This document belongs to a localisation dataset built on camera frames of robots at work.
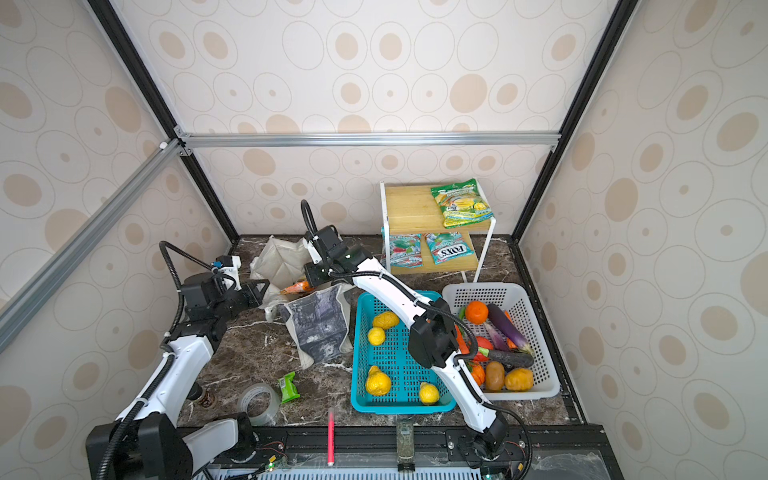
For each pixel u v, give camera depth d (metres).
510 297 0.94
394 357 0.88
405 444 0.71
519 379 0.78
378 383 0.78
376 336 0.88
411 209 0.82
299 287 0.85
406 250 0.91
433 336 0.56
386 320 0.91
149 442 0.39
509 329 0.89
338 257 0.66
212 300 0.63
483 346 0.82
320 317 0.76
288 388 0.81
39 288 0.54
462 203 0.78
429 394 0.78
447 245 0.92
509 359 0.81
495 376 0.79
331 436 0.74
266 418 0.76
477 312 0.92
